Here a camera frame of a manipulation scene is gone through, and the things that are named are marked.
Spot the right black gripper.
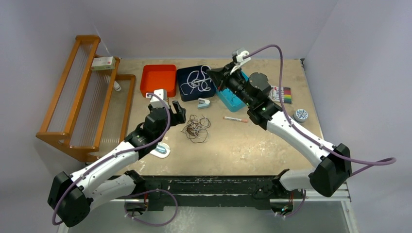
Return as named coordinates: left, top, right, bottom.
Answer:
left=207, top=62, right=255, bottom=107

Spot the white cable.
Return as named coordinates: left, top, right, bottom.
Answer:
left=187, top=66, right=212, bottom=92
left=179, top=77, right=213, bottom=96

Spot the cable pile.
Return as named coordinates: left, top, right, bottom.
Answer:
left=181, top=115, right=212, bottom=144

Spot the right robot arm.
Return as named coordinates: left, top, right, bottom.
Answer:
left=207, top=67, right=352, bottom=198

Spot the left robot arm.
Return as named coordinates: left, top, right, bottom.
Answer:
left=47, top=100, right=187, bottom=227

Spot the dark blue tray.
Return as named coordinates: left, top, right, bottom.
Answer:
left=176, top=65, right=216, bottom=101

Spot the light blue stapler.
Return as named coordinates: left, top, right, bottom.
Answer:
left=197, top=98, right=210, bottom=109

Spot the light blue tray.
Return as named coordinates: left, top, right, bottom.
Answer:
left=215, top=88, right=246, bottom=112

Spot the orange tray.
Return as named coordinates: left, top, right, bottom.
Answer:
left=140, top=64, right=177, bottom=98

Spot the white red marker pen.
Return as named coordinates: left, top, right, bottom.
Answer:
left=223, top=116, right=248, bottom=123

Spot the scissors blister pack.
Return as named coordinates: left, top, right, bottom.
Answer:
left=150, top=142, right=171, bottom=159

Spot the marker pen pack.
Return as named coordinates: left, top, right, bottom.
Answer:
left=269, top=85, right=292, bottom=104

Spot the small white red box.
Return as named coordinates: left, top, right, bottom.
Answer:
left=91, top=56, right=116, bottom=70

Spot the blue white round tin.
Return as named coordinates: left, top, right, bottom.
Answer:
left=292, top=109, right=309, bottom=123

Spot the wooden rack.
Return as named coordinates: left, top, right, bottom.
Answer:
left=36, top=35, right=136, bottom=163

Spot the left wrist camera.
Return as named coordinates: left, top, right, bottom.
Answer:
left=145, top=89, right=169, bottom=108

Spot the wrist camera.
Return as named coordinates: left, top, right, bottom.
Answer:
left=230, top=48, right=251, bottom=75
left=145, top=89, right=169, bottom=108

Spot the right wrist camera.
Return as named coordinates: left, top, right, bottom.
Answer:
left=230, top=48, right=251, bottom=75

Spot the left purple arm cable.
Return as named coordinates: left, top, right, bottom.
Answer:
left=52, top=93, right=171, bottom=226

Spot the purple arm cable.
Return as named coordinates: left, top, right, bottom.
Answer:
left=52, top=93, right=171, bottom=226
left=243, top=44, right=397, bottom=178

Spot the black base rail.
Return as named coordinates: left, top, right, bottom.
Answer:
left=113, top=170, right=307, bottom=213

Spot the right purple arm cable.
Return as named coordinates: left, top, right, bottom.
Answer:
left=243, top=44, right=397, bottom=178

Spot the aluminium frame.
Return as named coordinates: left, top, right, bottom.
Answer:
left=48, top=171, right=350, bottom=232

